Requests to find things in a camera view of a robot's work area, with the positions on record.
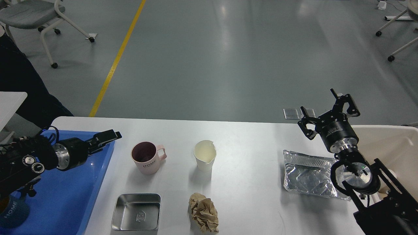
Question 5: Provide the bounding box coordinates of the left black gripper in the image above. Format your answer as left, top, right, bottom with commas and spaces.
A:
52, 129, 122, 171

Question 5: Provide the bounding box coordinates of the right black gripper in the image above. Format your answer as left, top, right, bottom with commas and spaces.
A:
297, 88, 361, 153

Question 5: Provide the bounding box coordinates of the pink HOME mug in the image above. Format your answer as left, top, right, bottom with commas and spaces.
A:
131, 142, 167, 175

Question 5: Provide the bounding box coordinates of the aluminium foil container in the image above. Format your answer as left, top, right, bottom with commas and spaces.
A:
283, 150, 351, 201

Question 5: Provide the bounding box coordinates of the steel rectangular tray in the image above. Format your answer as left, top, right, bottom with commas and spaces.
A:
111, 193, 161, 231

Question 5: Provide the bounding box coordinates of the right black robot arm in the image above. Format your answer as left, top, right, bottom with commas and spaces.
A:
297, 89, 418, 235

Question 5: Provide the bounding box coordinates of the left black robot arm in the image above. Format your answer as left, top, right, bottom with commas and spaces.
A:
0, 126, 121, 210

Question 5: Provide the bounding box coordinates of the metal floor plate right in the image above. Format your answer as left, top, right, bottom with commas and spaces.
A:
305, 108, 317, 118

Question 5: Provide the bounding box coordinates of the metal floor plate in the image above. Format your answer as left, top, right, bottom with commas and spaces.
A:
283, 108, 300, 119
305, 108, 317, 118

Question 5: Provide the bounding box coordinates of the metal floor plate left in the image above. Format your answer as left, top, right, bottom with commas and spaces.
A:
283, 108, 300, 119

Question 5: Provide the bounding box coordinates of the blue plastic tray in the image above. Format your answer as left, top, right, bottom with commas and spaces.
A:
1, 129, 114, 235

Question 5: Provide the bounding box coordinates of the beige plastic bin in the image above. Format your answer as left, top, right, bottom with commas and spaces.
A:
353, 125, 418, 199

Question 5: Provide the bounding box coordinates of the person in dark trousers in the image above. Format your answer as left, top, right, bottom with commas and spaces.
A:
0, 26, 73, 129

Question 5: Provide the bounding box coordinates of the white side table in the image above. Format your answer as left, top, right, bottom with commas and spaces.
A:
0, 92, 27, 130

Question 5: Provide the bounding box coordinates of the white paper cup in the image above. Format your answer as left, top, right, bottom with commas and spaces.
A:
193, 140, 217, 172

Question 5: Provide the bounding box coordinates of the dark blue HOME mug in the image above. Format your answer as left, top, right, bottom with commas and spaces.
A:
0, 195, 30, 228

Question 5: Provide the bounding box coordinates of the crumpled brown paper ball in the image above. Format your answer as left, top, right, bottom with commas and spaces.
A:
189, 193, 219, 233

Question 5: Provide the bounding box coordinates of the white chair base right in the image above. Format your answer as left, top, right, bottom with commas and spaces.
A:
376, 0, 418, 62

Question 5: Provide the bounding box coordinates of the grey office chair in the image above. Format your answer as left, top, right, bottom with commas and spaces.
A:
0, 0, 95, 69

